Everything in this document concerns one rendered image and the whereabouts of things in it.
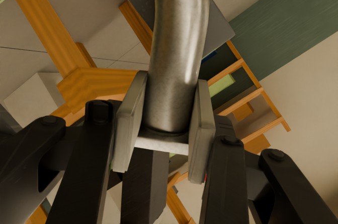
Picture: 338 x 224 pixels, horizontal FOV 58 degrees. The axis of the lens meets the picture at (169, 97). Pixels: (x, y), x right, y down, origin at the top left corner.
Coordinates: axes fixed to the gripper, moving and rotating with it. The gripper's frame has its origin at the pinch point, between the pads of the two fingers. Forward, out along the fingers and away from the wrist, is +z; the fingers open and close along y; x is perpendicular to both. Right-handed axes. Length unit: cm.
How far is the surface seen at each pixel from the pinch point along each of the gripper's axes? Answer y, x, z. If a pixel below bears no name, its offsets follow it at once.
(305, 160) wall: 263, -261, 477
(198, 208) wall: 94, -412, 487
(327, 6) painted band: 248, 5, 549
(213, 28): 2.3, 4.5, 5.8
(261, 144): 171, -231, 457
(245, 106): 134, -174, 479
